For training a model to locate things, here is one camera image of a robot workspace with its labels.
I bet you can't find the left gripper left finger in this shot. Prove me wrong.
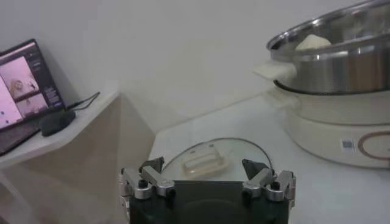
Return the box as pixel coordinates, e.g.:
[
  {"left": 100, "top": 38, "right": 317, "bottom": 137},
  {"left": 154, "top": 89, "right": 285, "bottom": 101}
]
[{"left": 120, "top": 156, "right": 177, "bottom": 200}]

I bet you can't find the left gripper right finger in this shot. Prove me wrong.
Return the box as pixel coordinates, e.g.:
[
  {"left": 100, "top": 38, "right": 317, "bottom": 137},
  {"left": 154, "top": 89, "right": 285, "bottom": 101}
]
[{"left": 242, "top": 158, "right": 297, "bottom": 202}]

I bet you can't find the white steamed baozi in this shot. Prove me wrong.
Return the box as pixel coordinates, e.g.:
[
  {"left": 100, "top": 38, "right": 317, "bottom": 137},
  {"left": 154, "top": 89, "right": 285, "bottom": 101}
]
[{"left": 294, "top": 33, "right": 332, "bottom": 51}]

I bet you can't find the stainless steel steamer basket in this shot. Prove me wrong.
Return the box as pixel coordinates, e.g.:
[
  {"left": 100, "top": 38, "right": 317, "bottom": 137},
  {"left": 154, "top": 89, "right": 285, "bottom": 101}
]
[{"left": 266, "top": 0, "right": 390, "bottom": 95}]

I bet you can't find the round glass pot lid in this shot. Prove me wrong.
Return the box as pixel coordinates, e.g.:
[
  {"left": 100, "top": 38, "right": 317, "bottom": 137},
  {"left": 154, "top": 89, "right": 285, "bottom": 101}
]
[{"left": 160, "top": 137, "right": 274, "bottom": 183}]

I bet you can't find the white side table with mouse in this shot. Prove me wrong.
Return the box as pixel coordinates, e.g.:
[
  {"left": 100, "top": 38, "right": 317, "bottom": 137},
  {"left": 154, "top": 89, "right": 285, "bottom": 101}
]
[{"left": 0, "top": 89, "right": 156, "bottom": 224}]

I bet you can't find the cream electric cooking pot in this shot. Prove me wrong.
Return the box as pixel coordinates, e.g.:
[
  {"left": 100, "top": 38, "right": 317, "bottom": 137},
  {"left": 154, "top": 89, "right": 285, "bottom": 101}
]
[{"left": 252, "top": 59, "right": 390, "bottom": 170}]

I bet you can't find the black computer mouse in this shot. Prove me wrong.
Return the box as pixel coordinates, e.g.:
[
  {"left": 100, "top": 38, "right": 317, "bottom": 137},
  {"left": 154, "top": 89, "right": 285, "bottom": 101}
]
[{"left": 38, "top": 110, "right": 76, "bottom": 137}]

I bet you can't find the black laptop with mouse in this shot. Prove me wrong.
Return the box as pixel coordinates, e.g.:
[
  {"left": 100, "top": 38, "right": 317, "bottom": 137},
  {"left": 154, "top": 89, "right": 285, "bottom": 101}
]
[{"left": 0, "top": 38, "right": 66, "bottom": 156}]

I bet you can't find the black laptop charger cable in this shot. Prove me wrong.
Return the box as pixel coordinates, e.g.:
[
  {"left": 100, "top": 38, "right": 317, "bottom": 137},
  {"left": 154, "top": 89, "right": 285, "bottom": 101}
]
[{"left": 65, "top": 91, "right": 101, "bottom": 112}]

